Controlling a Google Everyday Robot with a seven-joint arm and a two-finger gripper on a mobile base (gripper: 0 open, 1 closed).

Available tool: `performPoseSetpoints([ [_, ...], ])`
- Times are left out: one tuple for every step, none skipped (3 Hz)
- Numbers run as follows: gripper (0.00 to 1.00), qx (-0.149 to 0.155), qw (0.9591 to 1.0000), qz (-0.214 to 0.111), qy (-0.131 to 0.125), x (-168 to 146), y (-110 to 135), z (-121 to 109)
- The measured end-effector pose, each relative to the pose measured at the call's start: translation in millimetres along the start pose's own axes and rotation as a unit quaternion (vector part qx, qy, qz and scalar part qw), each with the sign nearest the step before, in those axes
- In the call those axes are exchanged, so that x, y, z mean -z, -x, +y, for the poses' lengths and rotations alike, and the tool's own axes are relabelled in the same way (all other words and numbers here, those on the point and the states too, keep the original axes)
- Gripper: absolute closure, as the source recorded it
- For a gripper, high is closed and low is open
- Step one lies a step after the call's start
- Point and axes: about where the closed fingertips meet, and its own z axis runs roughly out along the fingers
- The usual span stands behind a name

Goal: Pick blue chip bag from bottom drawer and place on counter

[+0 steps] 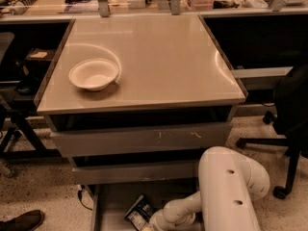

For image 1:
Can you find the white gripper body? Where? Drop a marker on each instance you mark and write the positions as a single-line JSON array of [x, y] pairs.
[[156, 219]]

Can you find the blue chip bag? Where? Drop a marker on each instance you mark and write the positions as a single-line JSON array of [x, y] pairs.
[[139, 213]]

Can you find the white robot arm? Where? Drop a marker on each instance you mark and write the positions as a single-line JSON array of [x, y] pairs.
[[228, 184]]

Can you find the open bottom drawer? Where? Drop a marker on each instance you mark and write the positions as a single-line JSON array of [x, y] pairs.
[[112, 201]]

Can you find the middle drawer front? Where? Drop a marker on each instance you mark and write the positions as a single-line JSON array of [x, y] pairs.
[[136, 172]]

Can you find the top drawer front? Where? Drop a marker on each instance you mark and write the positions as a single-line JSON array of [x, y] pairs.
[[141, 139]]

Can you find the grey drawer cabinet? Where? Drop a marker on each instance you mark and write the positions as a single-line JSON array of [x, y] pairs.
[[170, 73]]

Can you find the dark shoe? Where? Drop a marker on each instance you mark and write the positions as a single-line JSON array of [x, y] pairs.
[[28, 221]]

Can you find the black office chair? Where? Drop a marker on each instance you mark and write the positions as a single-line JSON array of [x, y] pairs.
[[290, 98]]

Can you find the black stand left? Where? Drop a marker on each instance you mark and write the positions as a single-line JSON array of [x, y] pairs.
[[17, 103]]

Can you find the white paper bowl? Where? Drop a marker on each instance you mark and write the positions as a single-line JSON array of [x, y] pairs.
[[94, 74]]

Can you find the long grey workbench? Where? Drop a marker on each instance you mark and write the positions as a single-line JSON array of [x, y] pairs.
[[265, 11]]

